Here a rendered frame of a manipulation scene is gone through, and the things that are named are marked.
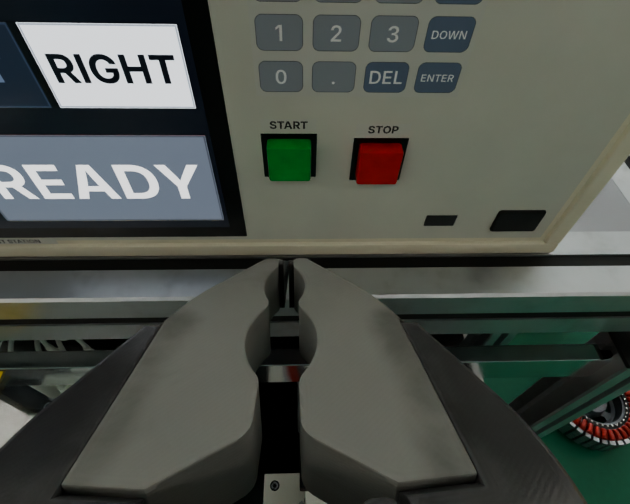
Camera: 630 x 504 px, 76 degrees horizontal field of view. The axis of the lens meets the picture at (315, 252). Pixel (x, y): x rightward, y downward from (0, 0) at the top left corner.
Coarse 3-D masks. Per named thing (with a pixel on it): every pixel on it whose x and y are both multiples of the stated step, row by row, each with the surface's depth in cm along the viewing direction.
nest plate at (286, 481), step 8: (264, 480) 45; (272, 480) 45; (280, 480) 45; (288, 480) 45; (296, 480) 45; (264, 488) 44; (272, 488) 44; (280, 488) 44; (288, 488) 44; (296, 488) 44; (264, 496) 44; (272, 496) 44; (280, 496) 44; (288, 496) 44; (296, 496) 44; (304, 496) 44
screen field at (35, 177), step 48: (0, 144) 16; (48, 144) 16; (96, 144) 16; (144, 144) 16; (192, 144) 16; (0, 192) 18; (48, 192) 18; (96, 192) 18; (144, 192) 18; (192, 192) 19
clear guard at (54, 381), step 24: (0, 360) 23; (24, 360) 23; (48, 360) 24; (72, 360) 24; (96, 360) 24; (0, 384) 23; (24, 384) 23; (48, 384) 23; (72, 384) 23; (0, 408) 22; (24, 408) 22; (0, 432) 21
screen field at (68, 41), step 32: (0, 32) 13; (32, 32) 13; (64, 32) 13; (96, 32) 13; (128, 32) 13; (160, 32) 13; (0, 64) 14; (32, 64) 14; (64, 64) 14; (96, 64) 14; (128, 64) 14; (160, 64) 14; (0, 96) 15; (32, 96) 15; (64, 96) 15; (96, 96) 15; (128, 96) 15; (160, 96) 15; (192, 96) 15
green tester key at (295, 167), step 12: (276, 144) 16; (288, 144) 16; (300, 144) 16; (276, 156) 16; (288, 156) 16; (300, 156) 16; (276, 168) 17; (288, 168) 17; (300, 168) 17; (276, 180) 17; (288, 180) 17; (300, 180) 17
